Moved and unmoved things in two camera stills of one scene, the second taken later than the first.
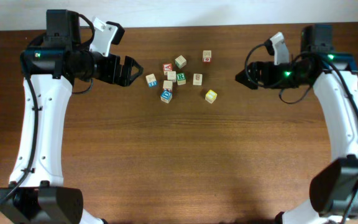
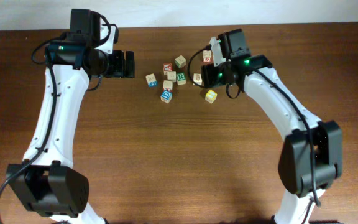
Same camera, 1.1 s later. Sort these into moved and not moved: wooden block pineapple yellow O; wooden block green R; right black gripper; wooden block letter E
Moved: right black gripper
Not moved: wooden block letter E; wooden block pineapple yellow O; wooden block green R
